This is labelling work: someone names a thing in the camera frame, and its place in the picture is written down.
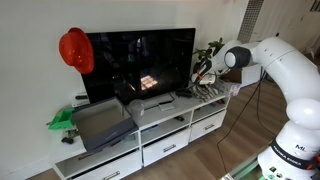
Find white cabinet drawer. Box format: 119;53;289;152
142;128;192;168
189;109;228;143
71;149;144;180

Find green plastic container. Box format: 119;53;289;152
47;108;77;132

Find open navy cardboard box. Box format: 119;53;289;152
71;97;139;153

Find white wall vent grille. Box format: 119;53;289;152
237;0;265;44

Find green plant in black pot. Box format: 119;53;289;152
192;37;226;76

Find gripper block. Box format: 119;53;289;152
196;74;217;93

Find small grey flat box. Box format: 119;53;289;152
158;101;176;112

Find white device box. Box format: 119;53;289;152
70;92;91;109

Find small black gadget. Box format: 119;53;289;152
61;136;75;145

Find black flat screen television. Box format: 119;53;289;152
80;27;196;106

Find translucent plastic cup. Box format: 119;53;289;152
129;99;146;123

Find metal robot base platform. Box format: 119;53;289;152
219;154;268;180

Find white television stand cabinet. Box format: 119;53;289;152
49;78;232;180

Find white purple printed carton box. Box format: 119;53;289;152
218;68;244;98

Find red glitter hat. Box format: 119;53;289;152
58;27;95;75

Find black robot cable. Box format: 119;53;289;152
255;71;279;138
216;78;265;174

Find grey white striped towel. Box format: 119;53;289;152
186;79;229;102

